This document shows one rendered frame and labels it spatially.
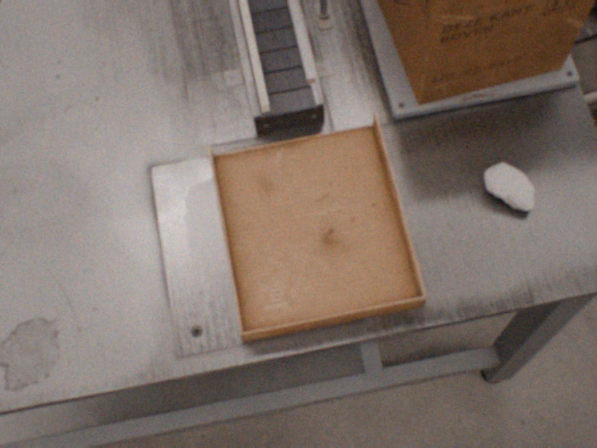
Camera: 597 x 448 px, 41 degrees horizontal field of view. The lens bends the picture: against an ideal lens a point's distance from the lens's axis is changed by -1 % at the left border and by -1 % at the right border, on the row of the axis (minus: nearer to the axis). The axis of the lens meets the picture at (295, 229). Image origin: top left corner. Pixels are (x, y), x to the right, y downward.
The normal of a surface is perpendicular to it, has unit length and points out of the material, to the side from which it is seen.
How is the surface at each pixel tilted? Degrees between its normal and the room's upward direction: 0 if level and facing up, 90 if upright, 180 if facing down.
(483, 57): 90
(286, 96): 0
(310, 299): 0
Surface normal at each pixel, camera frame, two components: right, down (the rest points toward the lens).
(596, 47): -0.04, -0.38
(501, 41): 0.26, 0.89
